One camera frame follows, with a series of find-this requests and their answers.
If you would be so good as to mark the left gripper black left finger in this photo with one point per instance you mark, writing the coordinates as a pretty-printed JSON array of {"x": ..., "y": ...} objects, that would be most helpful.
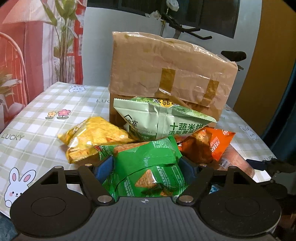
[{"x": 92, "y": 177}]

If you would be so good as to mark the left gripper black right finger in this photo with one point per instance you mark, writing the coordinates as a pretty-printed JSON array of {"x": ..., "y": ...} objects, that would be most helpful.
[{"x": 198, "y": 178}]

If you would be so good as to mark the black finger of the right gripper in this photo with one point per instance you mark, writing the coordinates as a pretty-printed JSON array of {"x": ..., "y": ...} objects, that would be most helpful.
[{"x": 272, "y": 166}]

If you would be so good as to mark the dark green snack bag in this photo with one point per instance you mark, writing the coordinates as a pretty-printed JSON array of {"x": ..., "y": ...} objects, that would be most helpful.
[{"x": 146, "y": 169}]

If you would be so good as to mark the orange corn snack bag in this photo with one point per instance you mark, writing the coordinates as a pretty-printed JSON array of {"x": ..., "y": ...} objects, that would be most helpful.
[{"x": 206, "y": 145}]

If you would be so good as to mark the clear wrapped cracker pack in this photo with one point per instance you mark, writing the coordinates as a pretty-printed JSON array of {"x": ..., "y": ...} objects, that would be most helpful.
[{"x": 232, "y": 158}]

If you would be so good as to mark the yellow chip bag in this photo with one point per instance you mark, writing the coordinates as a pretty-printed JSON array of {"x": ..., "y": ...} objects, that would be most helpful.
[{"x": 84, "y": 139}]

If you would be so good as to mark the green plaid bunny tablecloth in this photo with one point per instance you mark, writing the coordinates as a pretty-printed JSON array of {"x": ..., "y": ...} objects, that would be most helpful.
[{"x": 30, "y": 146}]

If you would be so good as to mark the light green rice cracker bag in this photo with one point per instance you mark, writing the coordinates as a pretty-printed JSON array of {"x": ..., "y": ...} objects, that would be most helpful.
[{"x": 149, "y": 119}]

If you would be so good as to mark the black exercise bike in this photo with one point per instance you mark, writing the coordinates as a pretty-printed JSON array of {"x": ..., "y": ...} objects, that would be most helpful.
[{"x": 234, "y": 56}]

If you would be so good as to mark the taped brown cardboard box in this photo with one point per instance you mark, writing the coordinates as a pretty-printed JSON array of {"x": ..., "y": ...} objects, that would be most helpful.
[{"x": 148, "y": 65}]

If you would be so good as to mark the printed pink backdrop curtain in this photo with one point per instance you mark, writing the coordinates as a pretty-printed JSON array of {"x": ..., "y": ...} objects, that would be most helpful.
[{"x": 41, "y": 44}]

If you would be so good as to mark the dark window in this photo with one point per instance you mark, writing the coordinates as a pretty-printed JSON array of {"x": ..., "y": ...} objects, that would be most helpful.
[{"x": 215, "y": 16}]

